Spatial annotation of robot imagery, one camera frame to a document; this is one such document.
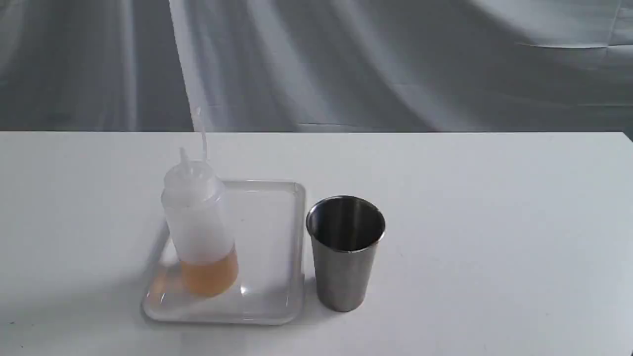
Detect clear plastic tray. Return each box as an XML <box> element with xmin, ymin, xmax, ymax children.
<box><xmin>141</xmin><ymin>179</ymin><xmax>307</xmax><ymax>326</ymax></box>

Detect translucent squeeze bottle amber liquid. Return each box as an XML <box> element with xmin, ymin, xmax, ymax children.
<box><xmin>161</xmin><ymin>108</ymin><xmax>239</xmax><ymax>298</ymax></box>

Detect stainless steel cup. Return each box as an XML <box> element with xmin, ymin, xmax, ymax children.
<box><xmin>305</xmin><ymin>195</ymin><xmax>386</xmax><ymax>312</ymax></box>

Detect grey backdrop cloth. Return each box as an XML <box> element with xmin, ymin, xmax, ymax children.
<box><xmin>0</xmin><ymin>0</ymin><xmax>633</xmax><ymax>134</ymax></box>

